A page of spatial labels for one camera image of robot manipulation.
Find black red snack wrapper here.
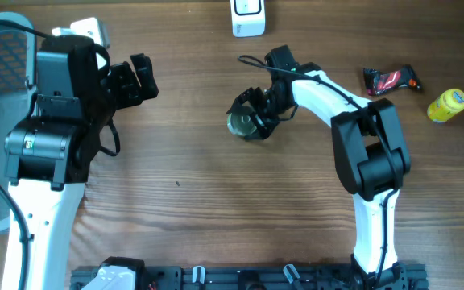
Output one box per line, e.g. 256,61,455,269
363,64,423,96

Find right black camera cable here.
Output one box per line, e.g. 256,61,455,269
237,54,402,289

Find yellow lidded small bottle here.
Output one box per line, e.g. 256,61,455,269
427,89,464,123

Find left black camera cable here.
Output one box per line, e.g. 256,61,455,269
0,16,54,290

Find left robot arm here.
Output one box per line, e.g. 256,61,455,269
2,35,159,289

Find green labelled round container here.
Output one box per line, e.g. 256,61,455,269
227,105,258,139

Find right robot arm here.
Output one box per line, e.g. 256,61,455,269
226,45,411,289

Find black camera cable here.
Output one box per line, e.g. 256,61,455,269
0,16,54,290
237,54,402,289

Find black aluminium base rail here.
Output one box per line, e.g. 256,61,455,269
69,264,429,290

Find white barcode scanner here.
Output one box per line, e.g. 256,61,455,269
230,0,266,38

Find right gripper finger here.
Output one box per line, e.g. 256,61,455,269
226,88,263,114
243,114,277,140

